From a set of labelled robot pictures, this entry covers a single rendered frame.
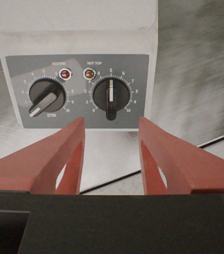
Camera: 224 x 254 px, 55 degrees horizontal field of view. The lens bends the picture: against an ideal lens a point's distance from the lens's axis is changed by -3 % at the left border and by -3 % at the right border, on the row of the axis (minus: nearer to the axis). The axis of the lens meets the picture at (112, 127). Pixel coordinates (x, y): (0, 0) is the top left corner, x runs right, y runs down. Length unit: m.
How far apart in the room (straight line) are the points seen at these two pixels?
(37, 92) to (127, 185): 0.14
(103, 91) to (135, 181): 0.12
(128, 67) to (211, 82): 0.12
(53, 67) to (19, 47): 0.03
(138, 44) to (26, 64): 0.09
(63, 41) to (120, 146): 0.13
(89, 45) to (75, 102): 0.05
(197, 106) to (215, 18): 0.10
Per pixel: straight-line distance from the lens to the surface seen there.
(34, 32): 0.17
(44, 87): 0.19
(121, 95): 0.19
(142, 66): 0.18
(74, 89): 0.19
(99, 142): 0.24
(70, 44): 0.18
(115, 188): 0.26
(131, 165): 0.25
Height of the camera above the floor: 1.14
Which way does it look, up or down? 85 degrees down
